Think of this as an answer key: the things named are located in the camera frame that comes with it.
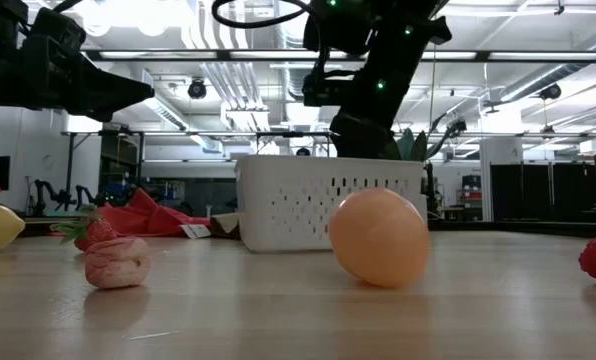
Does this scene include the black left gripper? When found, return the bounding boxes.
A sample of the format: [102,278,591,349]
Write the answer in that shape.
[20,34,156,123]

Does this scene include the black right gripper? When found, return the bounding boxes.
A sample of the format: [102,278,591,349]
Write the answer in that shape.
[330,59,419,159]

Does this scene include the orange toy peach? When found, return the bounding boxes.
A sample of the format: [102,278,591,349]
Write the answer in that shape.
[328,187,432,290]

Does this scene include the white perforated plastic basket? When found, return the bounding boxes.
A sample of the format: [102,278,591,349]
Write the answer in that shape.
[234,154,428,253]

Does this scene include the red toy strawberry green leaves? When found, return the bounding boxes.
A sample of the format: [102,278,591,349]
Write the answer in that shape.
[50,208,119,252]

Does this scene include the small pink toy garlic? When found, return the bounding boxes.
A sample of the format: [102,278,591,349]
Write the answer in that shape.
[84,236,152,290]

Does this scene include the green plant in white pot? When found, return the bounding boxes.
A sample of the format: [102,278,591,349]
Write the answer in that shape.
[387,127,429,162]

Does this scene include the black round ceiling fixture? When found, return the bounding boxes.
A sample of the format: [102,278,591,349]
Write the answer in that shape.
[538,83,563,101]
[187,78,208,100]

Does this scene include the storage shelf with bins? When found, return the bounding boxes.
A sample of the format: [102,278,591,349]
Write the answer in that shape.
[460,173,483,221]

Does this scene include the red crumpled cloth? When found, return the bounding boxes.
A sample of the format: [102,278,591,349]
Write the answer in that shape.
[96,187,212,239]

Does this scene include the white cloth tag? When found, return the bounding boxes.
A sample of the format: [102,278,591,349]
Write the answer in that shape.
[180,223,213,240]

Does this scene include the black overhead horizontal beam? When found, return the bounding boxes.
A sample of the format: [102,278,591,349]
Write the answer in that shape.
[85,48,596,64]

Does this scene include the black cabinet row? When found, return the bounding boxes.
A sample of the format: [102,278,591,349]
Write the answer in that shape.
[490,162,595,222]

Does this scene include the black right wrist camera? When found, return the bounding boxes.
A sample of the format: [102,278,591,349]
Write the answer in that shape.
[301,73,362,108]

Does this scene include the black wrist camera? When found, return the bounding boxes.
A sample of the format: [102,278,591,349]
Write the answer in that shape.
[27,5,88,51]
[301,73,362,108]

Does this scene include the black background workstation frame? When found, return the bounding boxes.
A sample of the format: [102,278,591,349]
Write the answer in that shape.
[60,128,337,211]

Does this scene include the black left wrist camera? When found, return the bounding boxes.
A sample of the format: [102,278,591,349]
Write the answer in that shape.
[27,5,88,51]

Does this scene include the black right arm cable loop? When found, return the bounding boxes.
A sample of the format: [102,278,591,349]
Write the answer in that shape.
[211,0,329,30]

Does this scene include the black aluminium table frame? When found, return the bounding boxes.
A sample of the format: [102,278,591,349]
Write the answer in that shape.
[17,215,596,239]

